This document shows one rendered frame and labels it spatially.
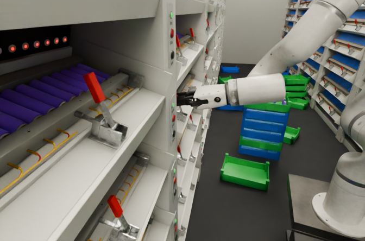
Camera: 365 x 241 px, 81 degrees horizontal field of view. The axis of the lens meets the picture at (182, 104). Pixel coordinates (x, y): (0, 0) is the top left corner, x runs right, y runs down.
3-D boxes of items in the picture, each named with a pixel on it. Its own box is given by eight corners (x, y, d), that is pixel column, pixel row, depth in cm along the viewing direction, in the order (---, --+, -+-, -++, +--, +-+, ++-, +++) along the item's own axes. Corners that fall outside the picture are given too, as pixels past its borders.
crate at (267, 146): (278, 138, 176) (280, 129, 173) (280, 152, 159) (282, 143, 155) (240, 132, 185) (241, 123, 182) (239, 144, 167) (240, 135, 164)
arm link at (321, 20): (302, 6, 66) (237, 82, 77) (322, -3, 51) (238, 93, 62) (326, 24, 66) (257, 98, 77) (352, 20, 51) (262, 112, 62)
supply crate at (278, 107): (285, 102, 163) (288, 92, 160) (289, 113, 146) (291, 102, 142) (245, 97, 172) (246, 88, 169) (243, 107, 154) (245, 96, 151)
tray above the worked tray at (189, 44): (201, 54, 109) (211, 26, 102) (171, 97, 54) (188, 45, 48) (163, 40, 110) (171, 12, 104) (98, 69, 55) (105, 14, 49)
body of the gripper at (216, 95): (232, 111, 64) (195, 114, 67) (232, 97, 73) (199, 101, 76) (228, 87, 61) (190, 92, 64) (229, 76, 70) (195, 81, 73)
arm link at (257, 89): (236, 76, 70) (236, 81, 62) (279, 70, 67) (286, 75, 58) (238, 100, 72) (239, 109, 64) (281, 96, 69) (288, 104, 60)
